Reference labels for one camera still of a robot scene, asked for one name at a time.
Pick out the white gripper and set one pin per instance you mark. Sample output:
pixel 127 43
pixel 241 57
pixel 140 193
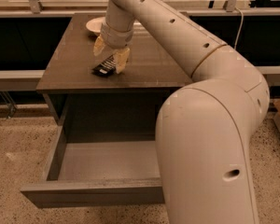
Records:
pixel 116 36

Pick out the black rxbar chocolate bar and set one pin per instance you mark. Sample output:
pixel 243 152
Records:
pixel 106 68

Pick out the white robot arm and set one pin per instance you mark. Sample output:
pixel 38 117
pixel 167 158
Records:
pixel 203 130

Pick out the grey drawer cabinet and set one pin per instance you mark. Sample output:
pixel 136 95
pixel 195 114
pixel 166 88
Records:
pixel 84 66

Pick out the open grey top drawer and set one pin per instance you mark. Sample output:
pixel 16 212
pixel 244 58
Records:
pixel 104 153

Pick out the white paper bowl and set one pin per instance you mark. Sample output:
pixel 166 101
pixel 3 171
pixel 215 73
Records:
pixel 94 25

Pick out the metal railing frame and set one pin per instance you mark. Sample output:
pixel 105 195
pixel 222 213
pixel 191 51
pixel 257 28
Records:
pixel 14 78

